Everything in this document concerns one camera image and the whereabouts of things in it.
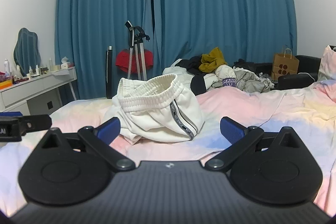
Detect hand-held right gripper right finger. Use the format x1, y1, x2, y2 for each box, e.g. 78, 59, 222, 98
205, 116, 306, 171

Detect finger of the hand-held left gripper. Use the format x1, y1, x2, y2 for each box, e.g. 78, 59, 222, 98
19, 114, 52, 135

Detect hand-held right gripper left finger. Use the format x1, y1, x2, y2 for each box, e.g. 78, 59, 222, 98
39, 117, 135, 171

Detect white pants with striped trim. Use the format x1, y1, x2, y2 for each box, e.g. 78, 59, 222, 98
104, 73, 206, 146

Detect pile of clothes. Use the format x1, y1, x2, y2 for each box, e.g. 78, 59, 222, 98
162, 59, 237, 96

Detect white dressing table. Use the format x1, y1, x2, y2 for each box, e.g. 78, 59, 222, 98
0, 66, 80, 116

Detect orange tray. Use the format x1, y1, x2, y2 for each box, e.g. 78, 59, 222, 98
0, 72, 14, 90

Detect pastel tie-dye duvet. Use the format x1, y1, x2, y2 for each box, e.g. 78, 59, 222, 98
0, 80, 336, 216

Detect grey crumpled cloth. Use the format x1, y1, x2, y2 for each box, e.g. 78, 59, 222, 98
232, 66, 275, 94

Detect black tower stand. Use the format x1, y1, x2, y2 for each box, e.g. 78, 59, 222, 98
106, 47, 113, 99

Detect cream storage box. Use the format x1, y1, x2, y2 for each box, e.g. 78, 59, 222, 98
48, 57, 62, 73

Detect white tissue box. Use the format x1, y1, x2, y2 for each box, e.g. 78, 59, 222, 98
60, 56, 75, 69

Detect red cloth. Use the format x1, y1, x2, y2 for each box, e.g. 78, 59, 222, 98
115, 49, 154, 74

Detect mustard yellow cloth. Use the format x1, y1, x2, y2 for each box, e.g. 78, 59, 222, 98
199, 47, 228, 73

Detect wavy-edged mirror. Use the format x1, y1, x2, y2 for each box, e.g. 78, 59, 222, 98
14, 28, 42, 77

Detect black cloth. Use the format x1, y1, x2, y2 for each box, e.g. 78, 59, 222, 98
175, 56, 208, 75

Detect silver and black tripod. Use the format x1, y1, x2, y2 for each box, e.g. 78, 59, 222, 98
124, 21, 151, 82

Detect brown paper bag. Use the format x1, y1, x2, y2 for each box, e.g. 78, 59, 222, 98
271, 46, 300, 81

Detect black sofa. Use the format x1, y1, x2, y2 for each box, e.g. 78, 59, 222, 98
234, 55, 322, 90

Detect blue curtain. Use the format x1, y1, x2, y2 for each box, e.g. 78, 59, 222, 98
143, 0, 298, 78
55, 0, 155, 107

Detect pastel pillow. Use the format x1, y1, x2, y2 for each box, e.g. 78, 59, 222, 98
317, 45, 336, 83

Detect white cable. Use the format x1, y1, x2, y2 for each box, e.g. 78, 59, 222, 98
298, 72, 316, 82

